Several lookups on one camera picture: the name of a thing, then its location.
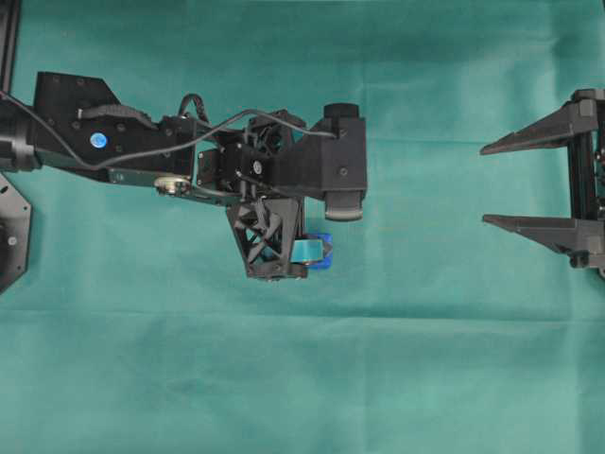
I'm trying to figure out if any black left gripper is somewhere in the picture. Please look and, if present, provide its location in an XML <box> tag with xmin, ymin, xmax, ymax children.
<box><xmin>196</xmin><ymin>110</ymin><xmax>322</xmax><ymax>281</ymax></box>

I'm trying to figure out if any black aluminium frame rail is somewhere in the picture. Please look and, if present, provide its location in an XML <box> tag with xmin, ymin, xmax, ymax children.
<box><xmin>0</xmin><ymin>0</ymin><xmax>22</xmax><ymax>93</ymax></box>

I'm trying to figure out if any green table cloth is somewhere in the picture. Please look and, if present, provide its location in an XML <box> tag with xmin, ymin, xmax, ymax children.
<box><xmin>1</xmin><ymin>1</ymin><xmax>604</xmax><ymax>453</ymax></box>

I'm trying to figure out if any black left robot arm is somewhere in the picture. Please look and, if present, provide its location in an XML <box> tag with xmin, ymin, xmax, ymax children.
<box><xmin>1</xmin><ymin>72</ymin><xmax>339</xmax><ymax>281</ymax></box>

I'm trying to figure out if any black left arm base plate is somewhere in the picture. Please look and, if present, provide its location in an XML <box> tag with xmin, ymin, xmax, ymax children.
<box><xmin>0</xmin><ymin>175</ymin><xmax>32</xmax><ymax>293</ymax></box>

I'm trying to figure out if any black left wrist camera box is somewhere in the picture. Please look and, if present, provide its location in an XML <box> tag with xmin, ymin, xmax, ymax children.
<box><xmin>268</xmin><ymin>102</ymin><xmax>369</xmax><ymax>222</ymax></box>

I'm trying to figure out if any blue cube block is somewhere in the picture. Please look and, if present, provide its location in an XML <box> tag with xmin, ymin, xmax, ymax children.
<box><xmin>306</xmin><ymin>233</ymin><xmax>334</xmax><ymax>271</ymax></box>

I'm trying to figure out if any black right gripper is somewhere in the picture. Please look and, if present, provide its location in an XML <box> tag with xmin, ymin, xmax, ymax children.
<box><xmin>480</xmin><ymin>89</ymin><xmax>604</xmax><ymax>277</ymax></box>

